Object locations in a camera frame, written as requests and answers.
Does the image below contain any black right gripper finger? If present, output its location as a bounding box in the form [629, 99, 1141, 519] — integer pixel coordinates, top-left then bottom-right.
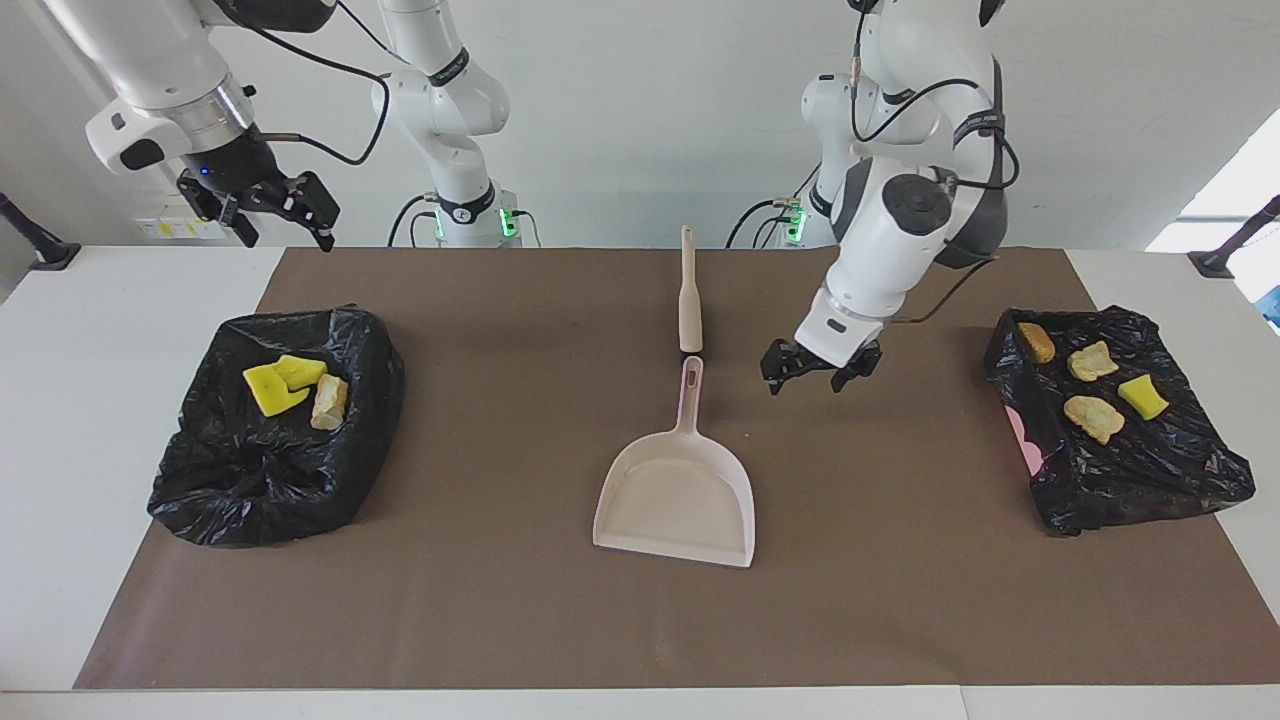
[177, 170, 261, 248]
[278, 171, 342, 253]

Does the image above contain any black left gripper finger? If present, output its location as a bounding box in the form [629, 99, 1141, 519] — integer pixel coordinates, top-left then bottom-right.
[759, 338, 813, 396]
[829, 345, 885, 394]

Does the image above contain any beige hand brush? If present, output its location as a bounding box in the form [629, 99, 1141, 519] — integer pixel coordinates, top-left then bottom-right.
[677, 225, 705, 353]

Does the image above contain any beige plastic dustpan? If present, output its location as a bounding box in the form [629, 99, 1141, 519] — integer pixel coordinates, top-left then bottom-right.
[592, 356, 757, 570]

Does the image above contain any pale yellow scrap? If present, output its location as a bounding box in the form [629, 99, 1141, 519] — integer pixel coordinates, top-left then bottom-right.
[1066, 341, 1120, 383]

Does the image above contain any orange striped sponge scrap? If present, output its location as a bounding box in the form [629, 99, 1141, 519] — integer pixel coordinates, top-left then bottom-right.
[1063, 395, 1126, 446]

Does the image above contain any green and yellow sponge piece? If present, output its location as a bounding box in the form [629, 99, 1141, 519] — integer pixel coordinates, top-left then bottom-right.
[1117, 375, 1170, 421]

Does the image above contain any black bag lined pink bin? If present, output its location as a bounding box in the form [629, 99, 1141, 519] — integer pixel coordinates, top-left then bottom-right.
[983, 305, 1257, 538]

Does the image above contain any black clamp stand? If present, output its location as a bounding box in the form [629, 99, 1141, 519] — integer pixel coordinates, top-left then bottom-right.
[0, 192, 82, 272]
[1188, 195, 1280, 279]

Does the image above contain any brown table mat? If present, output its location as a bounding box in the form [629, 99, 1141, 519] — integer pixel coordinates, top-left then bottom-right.
[73, 247, 1280, 691]

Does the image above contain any white wall socket box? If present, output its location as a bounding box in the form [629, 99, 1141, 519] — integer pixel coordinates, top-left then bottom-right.
[133, 192, 233, 241]

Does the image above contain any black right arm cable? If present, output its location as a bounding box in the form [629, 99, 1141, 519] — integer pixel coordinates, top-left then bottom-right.
[225, 0, 393, 168]

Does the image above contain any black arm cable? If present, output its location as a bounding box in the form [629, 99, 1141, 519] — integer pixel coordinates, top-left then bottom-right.
[225, 0, 393, 168]
[850, 0, 1021, 325]

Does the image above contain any black right base cable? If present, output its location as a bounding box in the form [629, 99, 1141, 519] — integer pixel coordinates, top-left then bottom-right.
[387, 193, 441, 248]

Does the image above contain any black base cable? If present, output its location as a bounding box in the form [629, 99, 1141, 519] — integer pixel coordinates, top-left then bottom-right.
[725, 198, 801, 248]
[387, 193, 441, 248]

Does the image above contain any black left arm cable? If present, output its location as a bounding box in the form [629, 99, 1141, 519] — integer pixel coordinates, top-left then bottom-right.
[850, 0, 1021, 325]

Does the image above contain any black left base cable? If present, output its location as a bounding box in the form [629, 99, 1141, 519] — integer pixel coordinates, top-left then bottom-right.
[725, 198, 801, 248]

